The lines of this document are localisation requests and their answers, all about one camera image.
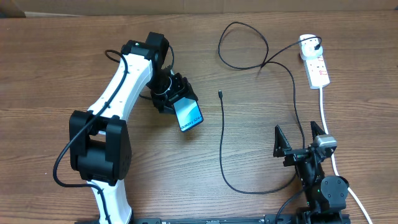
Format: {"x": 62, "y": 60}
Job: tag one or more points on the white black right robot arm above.
{"x": 326, "y": 195}

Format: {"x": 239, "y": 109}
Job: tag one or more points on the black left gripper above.
{"x": 182, "y": 88}

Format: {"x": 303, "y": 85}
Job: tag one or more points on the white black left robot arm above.
{"x": 100, "y": 148}

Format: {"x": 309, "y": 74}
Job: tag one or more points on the Samsung Galaxy smartphone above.
{"x": 188, "y": 114}

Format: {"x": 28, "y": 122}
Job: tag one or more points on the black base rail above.
{"x": 217, "y": 221}

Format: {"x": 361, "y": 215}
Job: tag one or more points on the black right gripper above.
{"x": 294, "y": 155}

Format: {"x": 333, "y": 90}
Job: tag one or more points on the white power strip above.
{"x": 317, "y": 73}

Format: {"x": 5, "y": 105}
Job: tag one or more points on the white USB charger plug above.
{"x": 310, "y": 46}

